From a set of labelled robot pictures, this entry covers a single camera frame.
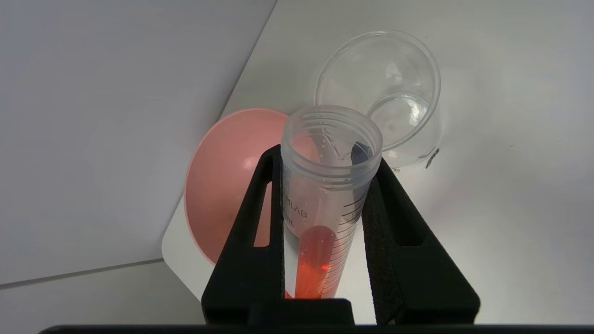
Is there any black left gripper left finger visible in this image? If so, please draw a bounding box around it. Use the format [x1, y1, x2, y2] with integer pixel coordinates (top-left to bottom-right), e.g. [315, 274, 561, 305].
[201, 144, 286, 326]

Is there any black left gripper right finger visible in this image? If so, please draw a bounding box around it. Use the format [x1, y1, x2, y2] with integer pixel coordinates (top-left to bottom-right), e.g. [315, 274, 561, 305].
[362, 158, 481, 326]

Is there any test tube with red pigment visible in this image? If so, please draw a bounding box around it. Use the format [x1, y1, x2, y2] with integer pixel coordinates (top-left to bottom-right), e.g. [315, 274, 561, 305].
[280, 104, 384, 300]

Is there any pink plastic bowl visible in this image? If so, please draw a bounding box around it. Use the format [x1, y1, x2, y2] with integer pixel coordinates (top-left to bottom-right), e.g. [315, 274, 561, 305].
[183, 108, 291, 298]

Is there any clear plastic beaker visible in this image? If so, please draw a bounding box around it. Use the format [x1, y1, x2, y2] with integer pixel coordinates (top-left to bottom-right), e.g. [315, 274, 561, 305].
[314, 30, 443, 169]

